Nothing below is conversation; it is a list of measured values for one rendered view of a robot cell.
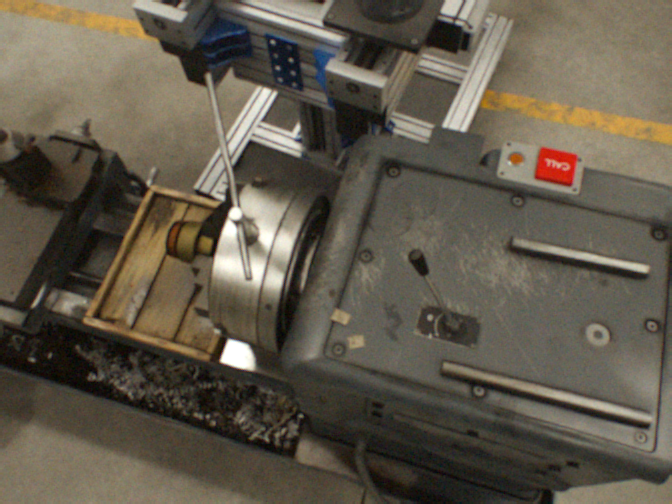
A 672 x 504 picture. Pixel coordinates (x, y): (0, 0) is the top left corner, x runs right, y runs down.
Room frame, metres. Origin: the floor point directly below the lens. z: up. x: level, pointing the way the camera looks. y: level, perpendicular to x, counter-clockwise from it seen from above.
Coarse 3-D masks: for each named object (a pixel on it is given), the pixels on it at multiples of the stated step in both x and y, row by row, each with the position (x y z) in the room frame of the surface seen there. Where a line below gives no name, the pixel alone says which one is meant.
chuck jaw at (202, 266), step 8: (200, 256) 0.47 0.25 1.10; (192, 264) 0.45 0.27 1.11; (200, 264) 0.45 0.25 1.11; (208, 264) 0.45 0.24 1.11; (200, 272) 0.44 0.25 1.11; (208, 272) 0.43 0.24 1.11; (200, 280) 0.42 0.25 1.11; (208, 280) 0.42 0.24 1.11; (200, 288) 0.41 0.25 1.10; (208, 288) 0.40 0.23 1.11; (200, 296) 0.39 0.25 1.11; (200, 304) 0.37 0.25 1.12; (200, 312) 0.36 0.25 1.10; (216, 328) 0.33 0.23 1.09; (224, 328) 0.33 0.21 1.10
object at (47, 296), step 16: (112, 160) 0.84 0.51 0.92; (0, 176) 0.84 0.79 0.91; (112, 176) 0.81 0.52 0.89; (96, 192) 0.76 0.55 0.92; (112, 192) 0.78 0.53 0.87; (80, 208) 0.71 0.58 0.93; (96, 208) 0.73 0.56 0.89; (80, 224) 0.68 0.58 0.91; (64, 240) 0.63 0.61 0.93; (80, 240) 0.65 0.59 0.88; (64, 256) 0.60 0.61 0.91; (48, 272) 0.56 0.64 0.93; (64, 272) 0.57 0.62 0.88; (48, 288) 0.53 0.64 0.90; (0, 304) 0.49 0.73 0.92; (32, 304) 0.48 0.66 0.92; (48, 304) 0.50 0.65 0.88; (0, 320) 0.46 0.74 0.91; (16, 320) 0.45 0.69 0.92; (32, 320) 0.46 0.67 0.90
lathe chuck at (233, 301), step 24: (264, 192) 0.52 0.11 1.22; (288, 192) 0.52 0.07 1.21; (264, 216) 0.47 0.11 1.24; (264, 240) 0.42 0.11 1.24; (216, 264) 0.40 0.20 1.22; (240, 264) 0.39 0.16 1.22; (264, 264) 0.39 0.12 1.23; (216, 288) 0.37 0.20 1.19; (240, 288) 0.36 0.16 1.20; (216, 312) 0.34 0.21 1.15; (240, 312) 0.33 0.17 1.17; (240, 336) 0.31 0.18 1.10
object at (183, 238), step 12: (180, 228) 0.53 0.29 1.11; (192, 228) 0.52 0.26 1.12; (168, 240) 0.51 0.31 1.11; (180, 240) 0.50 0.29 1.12; (192, 240) 0.50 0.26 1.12; (204, 240) 0.50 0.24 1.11; (216, 240) 0.52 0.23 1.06; (168, 252) 0.49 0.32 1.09; (180, 252) 0.48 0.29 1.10; (192, 252) 0.48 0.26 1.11; (204, 252) 0.48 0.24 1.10
